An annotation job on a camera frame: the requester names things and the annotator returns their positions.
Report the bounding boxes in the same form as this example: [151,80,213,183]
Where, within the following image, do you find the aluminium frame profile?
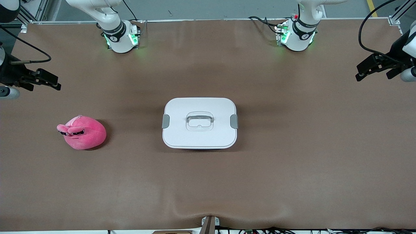
[388,0,416,34]
[18,0,49,33]

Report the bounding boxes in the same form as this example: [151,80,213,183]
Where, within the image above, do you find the black base power cable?
[121,0,139,22]

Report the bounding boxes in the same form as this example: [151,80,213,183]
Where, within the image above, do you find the white box lid grey latches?
[162,97,238,150]

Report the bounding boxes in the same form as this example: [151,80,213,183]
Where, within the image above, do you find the brown table mat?
[0,18,416,232]

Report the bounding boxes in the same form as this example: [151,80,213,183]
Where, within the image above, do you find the metal table clamp bracket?
[201,215,220,234]

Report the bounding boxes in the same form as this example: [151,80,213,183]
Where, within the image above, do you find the pink plush toy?
[57,115,107,150]

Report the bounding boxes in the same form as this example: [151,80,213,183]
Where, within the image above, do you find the black base cable pair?
[249,16,286,34]

